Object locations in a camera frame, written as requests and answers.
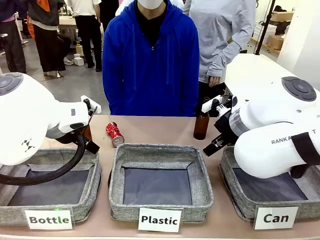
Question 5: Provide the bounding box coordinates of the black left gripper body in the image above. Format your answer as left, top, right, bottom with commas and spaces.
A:
81, 122, 94, 145

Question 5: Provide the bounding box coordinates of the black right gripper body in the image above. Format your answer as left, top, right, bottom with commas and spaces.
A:
213, 109, 241, 147

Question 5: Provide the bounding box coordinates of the brown glass bottle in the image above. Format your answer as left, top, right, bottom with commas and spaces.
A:
193, 96, 210, 141

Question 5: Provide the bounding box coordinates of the crushed red soda can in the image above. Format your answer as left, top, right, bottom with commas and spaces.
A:
105, 121, 125, 148

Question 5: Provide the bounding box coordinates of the grey fabric basket labelled Can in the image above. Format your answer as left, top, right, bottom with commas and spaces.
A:
218, 144, 320, 223

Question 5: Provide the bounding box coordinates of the grey fabric basket labelled Plastic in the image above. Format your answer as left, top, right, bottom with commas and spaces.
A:
108, 142, 215, 223

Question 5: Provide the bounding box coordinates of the white Can label card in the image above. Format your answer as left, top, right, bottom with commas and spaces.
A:
253, 205, 300, 230

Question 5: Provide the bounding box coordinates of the grey fabric basket labelled Bottle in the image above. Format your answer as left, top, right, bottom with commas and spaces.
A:
0, 147, 103, 227

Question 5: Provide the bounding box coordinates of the grey hoodie person's hand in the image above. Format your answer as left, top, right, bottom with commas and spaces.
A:
207, 74, 223, 88

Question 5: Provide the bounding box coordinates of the white table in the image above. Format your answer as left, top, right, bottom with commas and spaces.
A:
223, 52, 320, 100

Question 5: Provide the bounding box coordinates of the white Bottle label card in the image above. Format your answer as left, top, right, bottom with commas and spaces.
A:
24, 206, 76, 230

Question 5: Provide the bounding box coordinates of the person in blue hoodie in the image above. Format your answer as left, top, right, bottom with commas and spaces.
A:
101, 0, 200, 118

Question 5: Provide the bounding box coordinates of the person in grey hoodie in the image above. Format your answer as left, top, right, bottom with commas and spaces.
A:
182, 0, 257, 118

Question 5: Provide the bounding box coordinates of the white Plastic label card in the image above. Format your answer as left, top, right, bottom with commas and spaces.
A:
137, 207, 183, 234

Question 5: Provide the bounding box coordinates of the bystander with orange jacket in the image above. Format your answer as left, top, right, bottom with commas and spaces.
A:
26, 0, 66, 78

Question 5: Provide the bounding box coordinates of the large cardboard box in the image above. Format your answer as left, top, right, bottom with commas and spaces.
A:
266, 34, 285, 50

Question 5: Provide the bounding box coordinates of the bystander in white shirt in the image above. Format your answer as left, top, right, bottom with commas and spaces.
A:
66, 0, 103, 73

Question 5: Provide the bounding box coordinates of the black stand pole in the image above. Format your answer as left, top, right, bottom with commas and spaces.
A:
254, 0, 276, 56

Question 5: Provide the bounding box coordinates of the bystander in purple top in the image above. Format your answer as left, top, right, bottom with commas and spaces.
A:
0, 0, 28, 74

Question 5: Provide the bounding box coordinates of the small cardboard box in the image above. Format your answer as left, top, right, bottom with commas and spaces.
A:
271, 11, 295, 23

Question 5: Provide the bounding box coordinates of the white face mask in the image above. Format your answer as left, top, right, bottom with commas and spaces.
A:
138, 0, 168, 10

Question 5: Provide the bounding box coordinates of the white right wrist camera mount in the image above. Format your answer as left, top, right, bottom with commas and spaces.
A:
201, 94, 223, 113

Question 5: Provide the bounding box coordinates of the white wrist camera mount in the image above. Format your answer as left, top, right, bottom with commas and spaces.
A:
80, 94, 102, 114
201, 94, 223, 113

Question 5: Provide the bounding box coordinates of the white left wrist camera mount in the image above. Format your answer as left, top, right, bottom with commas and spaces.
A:
80, 94, 102, 114

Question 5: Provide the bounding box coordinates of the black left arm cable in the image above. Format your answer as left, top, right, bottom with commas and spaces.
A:
0, 129, 87, 186

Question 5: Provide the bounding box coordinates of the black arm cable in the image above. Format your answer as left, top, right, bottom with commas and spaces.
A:
0, 129, 87, 186
289, 132, 320, 180

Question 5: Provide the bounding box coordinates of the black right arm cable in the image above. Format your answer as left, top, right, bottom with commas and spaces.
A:
289, 132, 320, 180

